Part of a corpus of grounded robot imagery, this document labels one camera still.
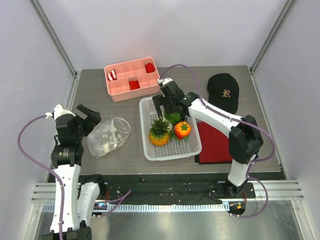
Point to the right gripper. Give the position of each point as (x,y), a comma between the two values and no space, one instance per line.
(165,100)

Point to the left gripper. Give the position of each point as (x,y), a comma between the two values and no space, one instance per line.
(93,117)

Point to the green fake leafy vegetable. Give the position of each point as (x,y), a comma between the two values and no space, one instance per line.
(173,118)

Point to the polka dot zip bag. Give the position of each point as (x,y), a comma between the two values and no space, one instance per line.
(108,136)

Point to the red fake tomato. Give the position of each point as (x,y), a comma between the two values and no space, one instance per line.
(182,129)

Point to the white plastic basket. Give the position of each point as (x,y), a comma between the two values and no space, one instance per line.
(174,149)

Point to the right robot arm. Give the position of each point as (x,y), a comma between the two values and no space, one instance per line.
(244,140)

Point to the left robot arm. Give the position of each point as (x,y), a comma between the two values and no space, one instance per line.
(74,201)

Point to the red rolled sock front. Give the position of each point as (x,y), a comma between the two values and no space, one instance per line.
(134,85)

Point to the red rolled sock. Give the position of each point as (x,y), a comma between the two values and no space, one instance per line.
(149,68)
(134,85)

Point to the red rolled sock back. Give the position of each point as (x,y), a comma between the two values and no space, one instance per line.
(149,68)

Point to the pink divided organizer box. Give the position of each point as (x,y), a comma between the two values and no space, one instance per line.
(119,90)

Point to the red white striped sock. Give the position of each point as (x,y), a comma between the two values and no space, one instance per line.
(112,76)

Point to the black folded cloth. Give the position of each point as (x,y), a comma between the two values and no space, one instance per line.
(197,160)

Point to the black baseball cap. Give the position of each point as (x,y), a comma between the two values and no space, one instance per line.
(223,92)

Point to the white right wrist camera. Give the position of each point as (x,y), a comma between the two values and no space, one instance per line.
(163,82)

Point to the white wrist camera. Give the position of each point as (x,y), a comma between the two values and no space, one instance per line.
(163,82)
(58,111)

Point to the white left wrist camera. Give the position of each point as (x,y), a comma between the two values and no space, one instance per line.
(58,111)

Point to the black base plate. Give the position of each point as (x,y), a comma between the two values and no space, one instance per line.
(174,189)

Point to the white slotted cable duct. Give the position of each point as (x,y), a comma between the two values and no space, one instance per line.
(126,208)

